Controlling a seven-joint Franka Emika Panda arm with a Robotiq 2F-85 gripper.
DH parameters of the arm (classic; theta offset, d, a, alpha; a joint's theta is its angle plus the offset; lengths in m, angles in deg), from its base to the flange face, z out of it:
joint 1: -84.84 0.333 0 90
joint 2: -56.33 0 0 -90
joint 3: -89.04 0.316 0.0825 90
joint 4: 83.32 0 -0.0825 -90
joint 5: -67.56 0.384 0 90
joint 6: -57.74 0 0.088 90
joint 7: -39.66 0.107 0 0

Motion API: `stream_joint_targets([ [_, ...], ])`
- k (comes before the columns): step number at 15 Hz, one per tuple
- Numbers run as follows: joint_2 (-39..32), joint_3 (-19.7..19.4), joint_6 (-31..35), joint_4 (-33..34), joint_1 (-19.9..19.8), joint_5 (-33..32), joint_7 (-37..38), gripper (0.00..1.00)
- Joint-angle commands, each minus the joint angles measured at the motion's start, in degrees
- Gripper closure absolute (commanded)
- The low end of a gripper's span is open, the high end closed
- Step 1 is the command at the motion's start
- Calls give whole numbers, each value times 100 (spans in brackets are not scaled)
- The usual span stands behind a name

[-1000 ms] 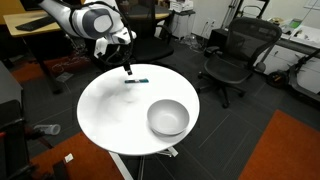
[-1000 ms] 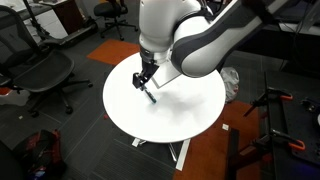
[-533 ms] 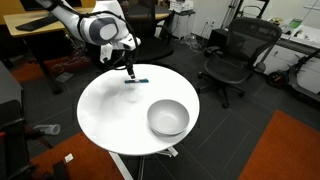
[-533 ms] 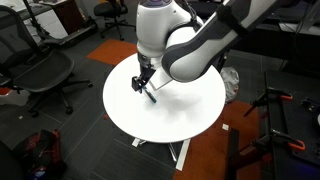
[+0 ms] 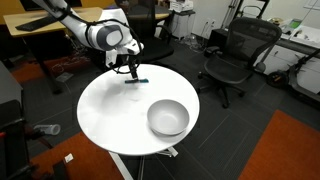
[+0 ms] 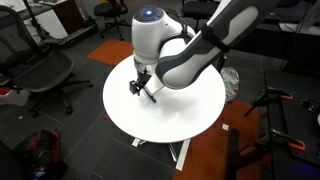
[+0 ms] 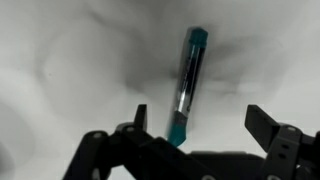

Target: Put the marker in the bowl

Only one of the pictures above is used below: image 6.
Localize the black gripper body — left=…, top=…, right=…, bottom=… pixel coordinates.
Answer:
left=135, top=67, right=153, bottom=88

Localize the teal dry-erase marker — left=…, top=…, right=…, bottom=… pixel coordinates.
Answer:
left=145, top=87, right=157, bottom=104

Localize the black padded office chair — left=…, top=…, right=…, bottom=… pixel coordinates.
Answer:
left=180, top=0, right=223, bottom=32
left=93, top=0, right=134, bottom=42

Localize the white table base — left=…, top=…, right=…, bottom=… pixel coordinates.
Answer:
left=131, top=137, right=192, bottom=172

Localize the white plastic bag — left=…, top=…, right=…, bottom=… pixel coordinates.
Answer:
left=219, top=66, right=240, bottom=104

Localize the black mesh office chair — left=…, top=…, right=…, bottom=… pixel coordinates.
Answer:
left=0, top=4, right=94, bottom=118

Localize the dark wooden cabinet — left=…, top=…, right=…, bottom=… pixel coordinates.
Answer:
left=39, top=0, right=86, bottom=36

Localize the red and black backpack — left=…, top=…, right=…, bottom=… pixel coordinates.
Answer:
left=13, top=129, right=68, bottom=180

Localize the white and red floor object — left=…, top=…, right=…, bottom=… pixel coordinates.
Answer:
left=0, top=87, right=31, bottom=107

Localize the black office desk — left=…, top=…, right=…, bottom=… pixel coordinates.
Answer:
left=216, top=19, right=320, bottom=73

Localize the black breadboard robot table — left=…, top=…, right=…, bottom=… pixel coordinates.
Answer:
left=226, top=70, right=320, bottom=180

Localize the white paper sheet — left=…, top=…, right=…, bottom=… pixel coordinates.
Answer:
left=278, top=22, right=320, bottom=36

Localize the orange-handled black bar clamp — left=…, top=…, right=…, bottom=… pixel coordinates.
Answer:
left=249, top=129, right=306, bottom=152
left=243, top=87, right=294, bottom=118

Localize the black mounting bracket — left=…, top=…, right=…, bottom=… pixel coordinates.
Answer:
left=299, top=98, right=318, bottom=113

